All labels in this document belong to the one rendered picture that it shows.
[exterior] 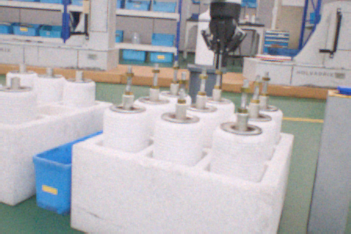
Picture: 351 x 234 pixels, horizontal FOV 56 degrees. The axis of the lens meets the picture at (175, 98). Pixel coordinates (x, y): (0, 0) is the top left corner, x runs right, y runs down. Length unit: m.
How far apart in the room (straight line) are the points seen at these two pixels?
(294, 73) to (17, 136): 2.44
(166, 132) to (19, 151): 0.37
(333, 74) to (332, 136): 2.32
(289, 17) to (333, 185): 6.55
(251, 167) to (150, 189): 0.18
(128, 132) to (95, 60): 2.23
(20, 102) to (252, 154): 0.54
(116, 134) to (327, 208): 0.47
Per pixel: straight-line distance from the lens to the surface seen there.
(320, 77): 3.02
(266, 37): 6.30
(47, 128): 0.88
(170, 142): 0.61
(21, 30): 6.01
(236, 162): 0.57
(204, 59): 1.28
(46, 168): 0.80
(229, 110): 0.83
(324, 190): 0.79
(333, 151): 0.76
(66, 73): 2.86
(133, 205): 0.65
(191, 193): 0.59
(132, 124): 0.65
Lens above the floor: 0.40
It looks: 10 degrees down
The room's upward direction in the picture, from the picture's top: 4 degrees clockwise
